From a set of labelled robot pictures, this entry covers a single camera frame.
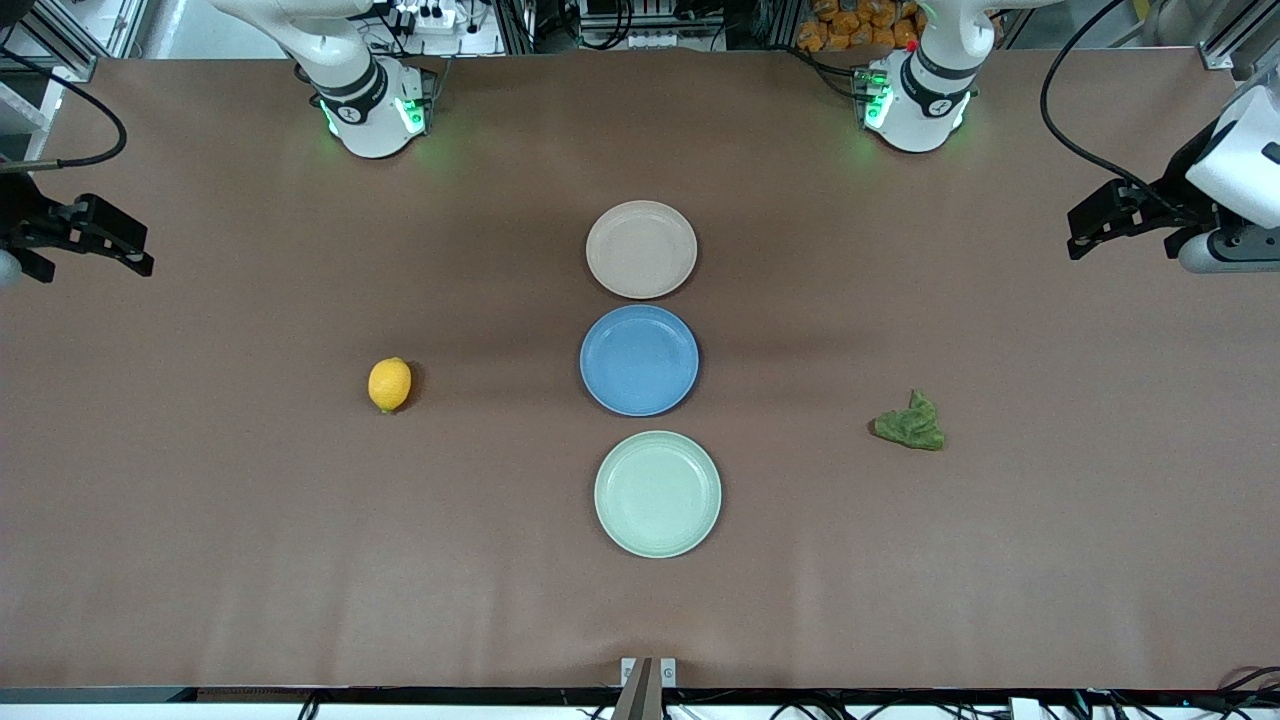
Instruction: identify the green lettuce leaf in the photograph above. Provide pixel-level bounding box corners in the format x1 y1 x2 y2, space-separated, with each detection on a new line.
871 389 946 452

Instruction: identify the yellow lemon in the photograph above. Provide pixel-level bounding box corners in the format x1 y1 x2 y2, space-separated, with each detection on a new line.
367 357 413 414

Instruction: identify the bag of oranges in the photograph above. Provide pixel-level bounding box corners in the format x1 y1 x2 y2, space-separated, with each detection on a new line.
797 0 922 54

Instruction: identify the white power strip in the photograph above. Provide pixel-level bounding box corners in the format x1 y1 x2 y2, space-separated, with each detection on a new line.
393 4 458 34

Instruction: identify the beige plate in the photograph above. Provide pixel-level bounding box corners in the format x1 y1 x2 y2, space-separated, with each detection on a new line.
585 200 699 300

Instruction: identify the blue plate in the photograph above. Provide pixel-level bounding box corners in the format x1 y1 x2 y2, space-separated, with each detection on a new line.
579 304 701 418

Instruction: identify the pale green plate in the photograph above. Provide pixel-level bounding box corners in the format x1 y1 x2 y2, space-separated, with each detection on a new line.
593 430 723 560

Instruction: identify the aluminium frame profile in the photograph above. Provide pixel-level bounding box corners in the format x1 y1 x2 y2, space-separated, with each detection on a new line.
0 0 101 83
1198 0 1280 73

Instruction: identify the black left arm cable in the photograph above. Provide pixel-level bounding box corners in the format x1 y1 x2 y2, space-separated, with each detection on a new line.
1039 0 1201 197

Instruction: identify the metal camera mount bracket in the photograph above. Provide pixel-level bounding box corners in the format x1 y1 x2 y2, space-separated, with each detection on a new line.
620 656 678 720

